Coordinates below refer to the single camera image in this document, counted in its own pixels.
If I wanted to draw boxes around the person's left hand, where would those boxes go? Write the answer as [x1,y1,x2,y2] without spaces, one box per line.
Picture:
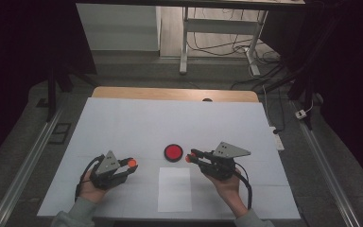
[78,170,109,204]

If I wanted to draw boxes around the white power strip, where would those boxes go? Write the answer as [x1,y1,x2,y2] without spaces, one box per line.
[268,126,285,151]

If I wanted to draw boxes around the round red ink pad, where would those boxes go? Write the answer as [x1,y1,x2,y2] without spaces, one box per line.
[164,143,184,164]

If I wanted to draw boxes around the black stand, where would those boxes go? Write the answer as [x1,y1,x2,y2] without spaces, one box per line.
[44,61,99,123]
[258,60,317,131]

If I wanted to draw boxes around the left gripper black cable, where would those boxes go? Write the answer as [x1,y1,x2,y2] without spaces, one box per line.
[74,153,106,203]

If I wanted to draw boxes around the dark floor box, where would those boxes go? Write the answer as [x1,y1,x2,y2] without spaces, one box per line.
[48,122,73,146]

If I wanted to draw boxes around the black curtain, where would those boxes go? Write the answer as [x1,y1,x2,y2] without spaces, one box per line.
[259,0,363,194]
[0,0,97,173]

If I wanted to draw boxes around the black floor cable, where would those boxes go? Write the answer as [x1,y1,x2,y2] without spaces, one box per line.
[186,8,282,64]
[230,62,287,133]

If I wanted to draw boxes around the metal floor rail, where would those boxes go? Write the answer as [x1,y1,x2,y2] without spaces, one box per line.
[0,100,68,227]
[290,100,363,227]

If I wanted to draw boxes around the person's right hand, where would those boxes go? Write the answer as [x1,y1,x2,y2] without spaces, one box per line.
[205,169,244,203]

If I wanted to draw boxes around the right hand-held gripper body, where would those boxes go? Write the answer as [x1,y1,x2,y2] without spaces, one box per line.
[198,141,252,182]

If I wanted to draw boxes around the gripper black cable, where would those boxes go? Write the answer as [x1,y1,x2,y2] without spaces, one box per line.
[233,162,253,211]
[74,153,106,203]

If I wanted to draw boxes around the white table cover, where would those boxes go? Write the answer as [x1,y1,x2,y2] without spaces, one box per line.
[37,96,302,220]

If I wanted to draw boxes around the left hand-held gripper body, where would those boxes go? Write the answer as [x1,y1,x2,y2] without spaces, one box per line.
[89,150,129,191]

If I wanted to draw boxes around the white desk frame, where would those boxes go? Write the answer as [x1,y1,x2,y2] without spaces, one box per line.
[75,0,306,77]

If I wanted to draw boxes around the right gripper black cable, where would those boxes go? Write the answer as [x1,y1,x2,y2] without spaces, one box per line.
[233,162,253,211]

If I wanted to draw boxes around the white cable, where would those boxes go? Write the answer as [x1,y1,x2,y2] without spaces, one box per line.
[261,84,277,129]

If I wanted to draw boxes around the white paper sheet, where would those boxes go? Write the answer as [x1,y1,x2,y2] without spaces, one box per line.
[157,166,194,213]

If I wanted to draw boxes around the white cabinet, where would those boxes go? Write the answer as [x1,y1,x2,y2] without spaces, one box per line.
[76,3,162,52]

